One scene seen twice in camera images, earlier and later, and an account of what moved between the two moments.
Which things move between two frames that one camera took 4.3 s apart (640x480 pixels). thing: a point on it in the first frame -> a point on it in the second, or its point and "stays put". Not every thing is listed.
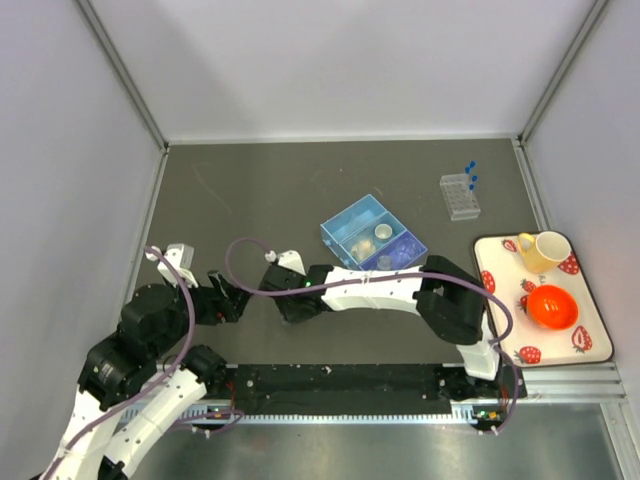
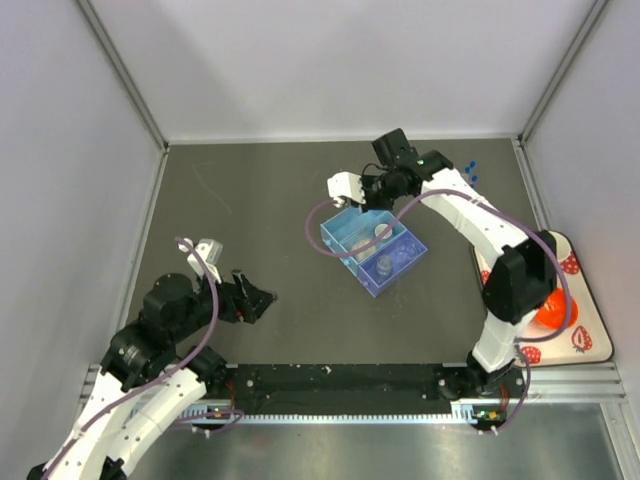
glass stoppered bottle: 384,262 stays put
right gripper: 290,316 -> 369,203
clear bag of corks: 363,249 stays put
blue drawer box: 369,239 stays put
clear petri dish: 407,249 stays put
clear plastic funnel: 355,221 -> 363,235
